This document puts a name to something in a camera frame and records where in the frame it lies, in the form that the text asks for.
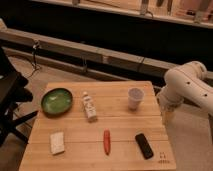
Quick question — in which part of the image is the red pepper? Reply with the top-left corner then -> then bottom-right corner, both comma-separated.
103,130 -> 111,155

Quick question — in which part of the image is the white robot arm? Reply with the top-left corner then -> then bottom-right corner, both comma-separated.
156,61 -> 213,124

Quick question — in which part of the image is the white paper cup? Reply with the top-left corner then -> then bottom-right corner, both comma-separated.
128,88 -> 144,110

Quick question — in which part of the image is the black remote control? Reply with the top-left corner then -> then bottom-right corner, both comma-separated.
135,133 -> 154,159

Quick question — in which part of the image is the white squeeze bottle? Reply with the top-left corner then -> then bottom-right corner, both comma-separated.
82,92 -> 97,122

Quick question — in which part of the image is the green bowl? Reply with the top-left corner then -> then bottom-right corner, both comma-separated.
41,88 -> 73,116

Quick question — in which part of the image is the white sponge block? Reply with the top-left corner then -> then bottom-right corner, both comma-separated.
50,132 -> 65,155

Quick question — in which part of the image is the black chair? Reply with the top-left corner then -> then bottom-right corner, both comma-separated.
0,46 -> 37,147

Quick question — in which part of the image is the black cable on floor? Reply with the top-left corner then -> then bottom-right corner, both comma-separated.
27,40 -> 42,79

